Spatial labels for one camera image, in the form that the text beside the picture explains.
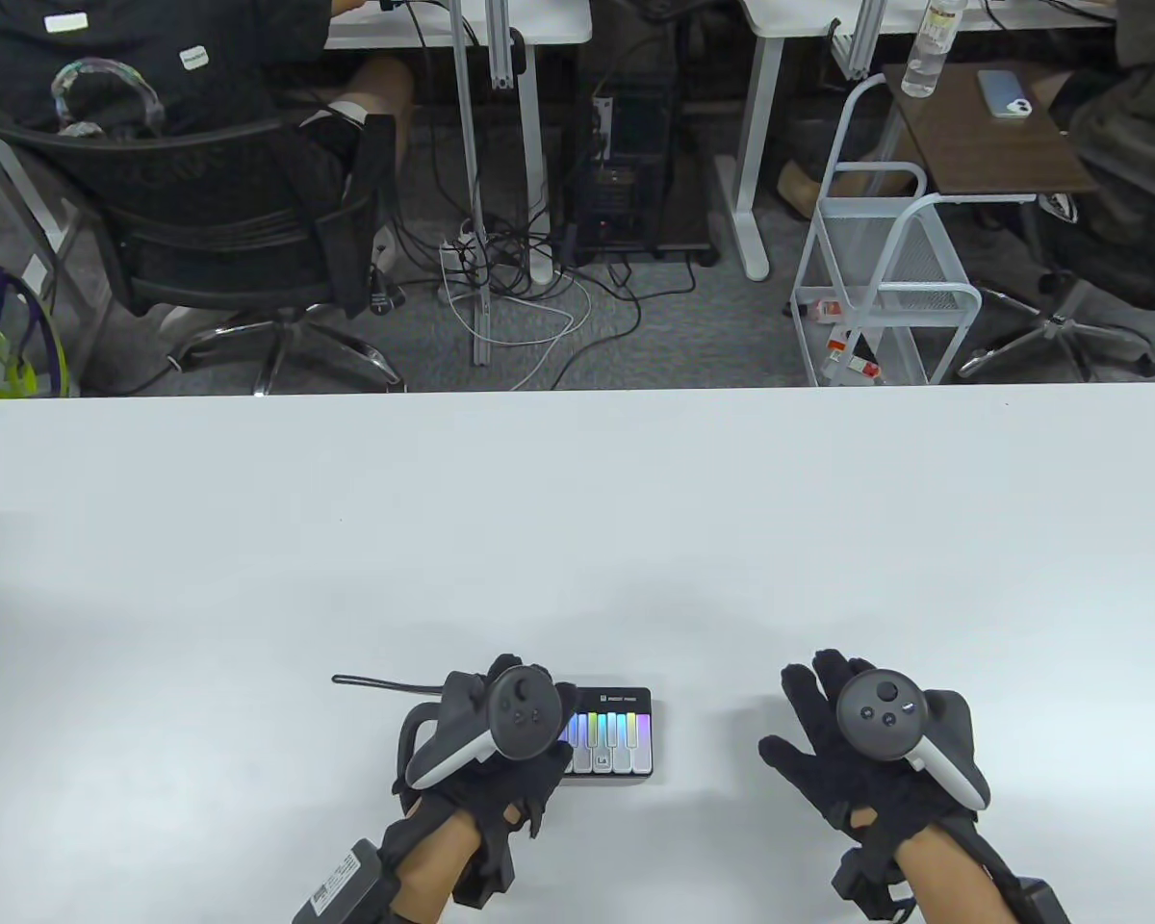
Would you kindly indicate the person's left hand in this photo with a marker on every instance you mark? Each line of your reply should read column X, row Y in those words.
column 500, row 784

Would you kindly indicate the person's right hand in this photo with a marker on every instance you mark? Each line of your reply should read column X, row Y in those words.
column 823, row 736

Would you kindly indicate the grey hand controller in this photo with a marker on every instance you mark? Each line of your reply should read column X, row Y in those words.
column 525, row 712
column 881, row 717

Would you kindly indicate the black toy piano white keys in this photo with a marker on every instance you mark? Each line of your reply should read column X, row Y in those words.
column 626, row 746

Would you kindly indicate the person's left forearm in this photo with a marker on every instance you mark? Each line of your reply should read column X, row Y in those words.
column 443, row 852

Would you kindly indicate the person's right forearm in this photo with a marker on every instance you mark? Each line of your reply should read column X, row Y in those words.
column 955, row 883

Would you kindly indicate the black left wrist sensor box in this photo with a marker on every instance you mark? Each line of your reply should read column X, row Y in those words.
column 342, row 885

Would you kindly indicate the black wrist sensor box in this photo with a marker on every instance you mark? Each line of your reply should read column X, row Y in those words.
column 1041, row 903
column 342, row 885

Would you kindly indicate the black right wrist sensor box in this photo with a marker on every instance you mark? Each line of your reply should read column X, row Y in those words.
column 1041, row 903

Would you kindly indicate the red and white packet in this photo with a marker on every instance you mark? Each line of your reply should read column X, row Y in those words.
column 861, row 366

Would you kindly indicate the pink small packet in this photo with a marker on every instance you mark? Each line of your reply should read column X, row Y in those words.
column 828, row 310

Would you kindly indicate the white metal trolley cart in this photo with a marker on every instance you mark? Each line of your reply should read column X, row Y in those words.
column 910, row 300

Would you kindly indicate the black chair with chrome base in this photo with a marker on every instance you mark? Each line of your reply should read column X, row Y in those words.
column 1059, row 327

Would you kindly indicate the white power strip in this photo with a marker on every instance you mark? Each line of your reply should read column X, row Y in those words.
column 452, row 260

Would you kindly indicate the black computer tower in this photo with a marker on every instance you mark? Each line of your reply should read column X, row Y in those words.
column 626, row 192

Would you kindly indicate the brown wooden side table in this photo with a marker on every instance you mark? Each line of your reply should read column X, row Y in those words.
column 972, row 144

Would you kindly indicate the black mesh office chair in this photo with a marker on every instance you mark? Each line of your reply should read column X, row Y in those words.
column 221, row 212

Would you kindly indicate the light blue smartphone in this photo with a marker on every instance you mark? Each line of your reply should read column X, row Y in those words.
column 996, row 89

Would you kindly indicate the clear plastic water bottle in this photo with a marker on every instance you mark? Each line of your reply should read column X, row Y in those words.
column 924, row 58

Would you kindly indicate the short aluminium profile piece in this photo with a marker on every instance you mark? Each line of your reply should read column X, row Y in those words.
column 859, row 38
column 502, row 48

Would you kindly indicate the white office desk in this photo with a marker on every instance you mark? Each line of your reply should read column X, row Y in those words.
column 780, row 14
column 539, row 24

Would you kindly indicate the clear iridescent headphones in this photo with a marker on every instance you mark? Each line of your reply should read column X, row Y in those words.
column 96, row 63

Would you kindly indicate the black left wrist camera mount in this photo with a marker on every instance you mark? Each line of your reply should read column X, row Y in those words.
column 486, row 871

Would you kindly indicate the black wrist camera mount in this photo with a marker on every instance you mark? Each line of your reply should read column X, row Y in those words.
column 859, row 885
column 486, row 871

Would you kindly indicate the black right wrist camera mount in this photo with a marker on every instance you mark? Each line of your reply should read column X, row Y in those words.
column 859, row 885

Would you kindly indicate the long aluminium profile post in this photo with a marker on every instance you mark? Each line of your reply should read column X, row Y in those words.
column 469, row 144

